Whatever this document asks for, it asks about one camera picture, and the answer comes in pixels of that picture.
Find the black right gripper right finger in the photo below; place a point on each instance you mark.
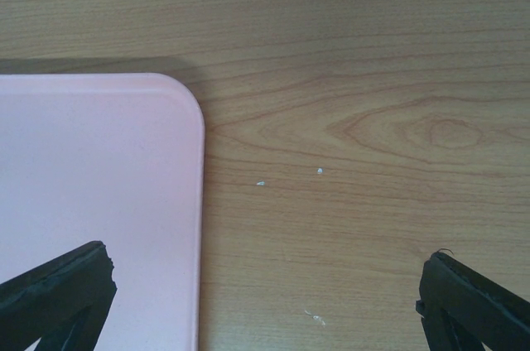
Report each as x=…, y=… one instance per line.
x=462, y=310

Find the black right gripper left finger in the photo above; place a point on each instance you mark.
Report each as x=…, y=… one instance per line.
x=60, y=305

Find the pink plastic tray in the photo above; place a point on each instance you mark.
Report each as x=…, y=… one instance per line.
x=115, y=158

